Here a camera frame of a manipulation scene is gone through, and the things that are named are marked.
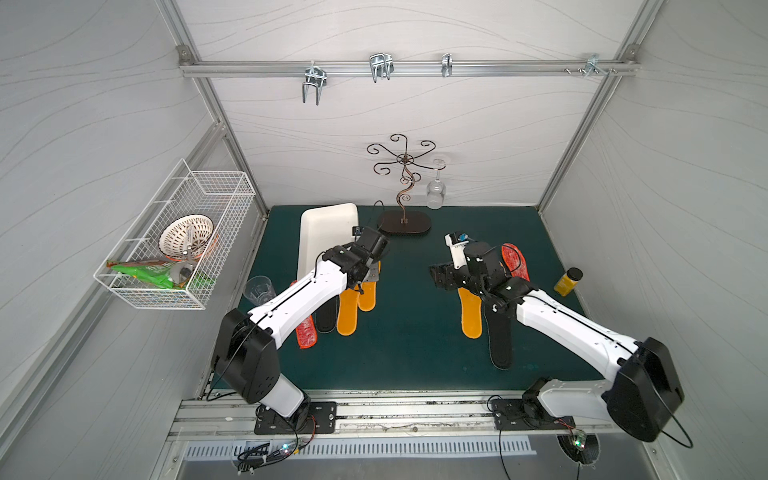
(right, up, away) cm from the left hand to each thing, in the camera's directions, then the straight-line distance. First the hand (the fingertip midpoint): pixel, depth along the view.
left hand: (364, 268), depth 84 cm
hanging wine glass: (+22, +24, +12) cm, 35 cm away
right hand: (+22, +2, -2) cm, 22 cm away
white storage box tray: (-15, +12, +11) cm, 22 cm away
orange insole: (-6, -14, +8) cm, 18 cm away
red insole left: (-18, -19, +4) cm, 26 cm away
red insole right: (+52, 0, +20) cm, 56 cm away
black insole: (-13, -16, +6) cm, 21 cm away
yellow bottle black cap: (+63, -5, +7) cm, 63 cm away
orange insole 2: (0, -11, +11) cm, 16 cm away
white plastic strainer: (-41, +8, -19) cm, 46 cm away
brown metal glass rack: (+8, +15, +30) cm, 34 cm away
